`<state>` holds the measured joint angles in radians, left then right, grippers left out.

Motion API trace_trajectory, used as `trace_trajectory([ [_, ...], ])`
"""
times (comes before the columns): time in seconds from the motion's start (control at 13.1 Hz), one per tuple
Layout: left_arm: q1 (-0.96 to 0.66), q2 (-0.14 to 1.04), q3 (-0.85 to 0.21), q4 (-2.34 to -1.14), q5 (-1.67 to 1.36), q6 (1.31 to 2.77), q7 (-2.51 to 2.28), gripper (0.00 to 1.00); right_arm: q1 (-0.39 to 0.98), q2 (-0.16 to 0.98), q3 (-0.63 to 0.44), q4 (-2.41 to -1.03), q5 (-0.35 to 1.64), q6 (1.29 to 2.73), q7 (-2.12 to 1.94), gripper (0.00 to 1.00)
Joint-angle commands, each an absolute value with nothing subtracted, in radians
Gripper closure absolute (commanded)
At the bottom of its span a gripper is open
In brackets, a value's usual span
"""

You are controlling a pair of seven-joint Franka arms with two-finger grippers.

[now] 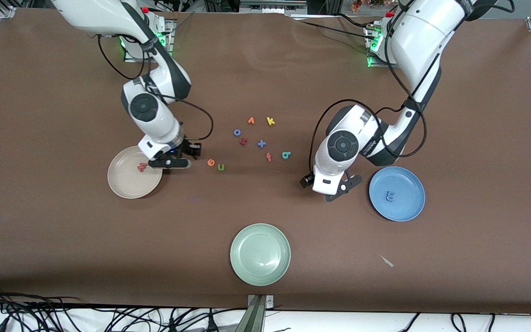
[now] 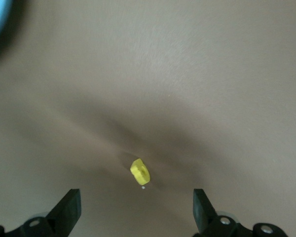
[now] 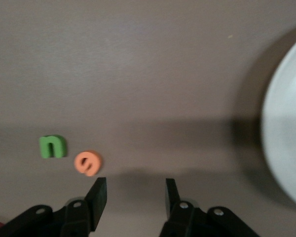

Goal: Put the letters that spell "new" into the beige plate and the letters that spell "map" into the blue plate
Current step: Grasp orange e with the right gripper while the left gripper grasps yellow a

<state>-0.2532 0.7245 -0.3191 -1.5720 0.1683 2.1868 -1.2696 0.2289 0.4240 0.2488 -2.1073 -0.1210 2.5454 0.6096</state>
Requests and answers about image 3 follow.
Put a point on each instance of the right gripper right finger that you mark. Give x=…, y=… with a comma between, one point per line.
x=172, y=202

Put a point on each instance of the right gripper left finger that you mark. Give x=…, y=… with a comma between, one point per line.
x=98, y=197

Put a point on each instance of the orange foam letter e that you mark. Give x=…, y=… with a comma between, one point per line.
x=96, y=160

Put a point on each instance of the green foam letter n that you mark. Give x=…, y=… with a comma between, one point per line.
x=45, y=148

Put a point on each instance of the brown table cover sheet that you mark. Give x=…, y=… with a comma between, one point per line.
x=138, y=74

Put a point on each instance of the light beige round plate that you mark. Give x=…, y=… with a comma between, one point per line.
x=291, y=123

